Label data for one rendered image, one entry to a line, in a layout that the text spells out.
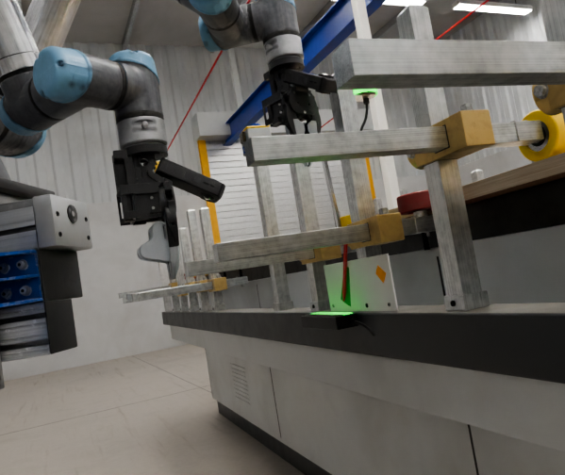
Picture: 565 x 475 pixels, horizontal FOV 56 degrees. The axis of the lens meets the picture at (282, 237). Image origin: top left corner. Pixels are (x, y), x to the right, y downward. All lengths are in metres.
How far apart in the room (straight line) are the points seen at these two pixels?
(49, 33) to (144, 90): 0.44
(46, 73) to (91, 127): 8.25
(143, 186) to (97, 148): 8.18
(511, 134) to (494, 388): 0.37
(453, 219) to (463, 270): 0.08
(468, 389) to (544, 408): 0.14
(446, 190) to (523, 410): 0.32
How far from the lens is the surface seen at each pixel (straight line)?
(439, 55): 0.48
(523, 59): 0.54
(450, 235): 0.81
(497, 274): 1.08
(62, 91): 0.83
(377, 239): 0.96
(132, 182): 0.87
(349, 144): 0.70
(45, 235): 0.99
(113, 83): 0.86
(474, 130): 0.78
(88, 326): 8.60
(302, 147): 0.67
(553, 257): 0.98
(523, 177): 0.93
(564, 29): 0.68
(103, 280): 8.63
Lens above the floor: 0.79
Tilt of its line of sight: 4 degrees up
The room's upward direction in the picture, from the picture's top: 9 degrees counter-clockwise
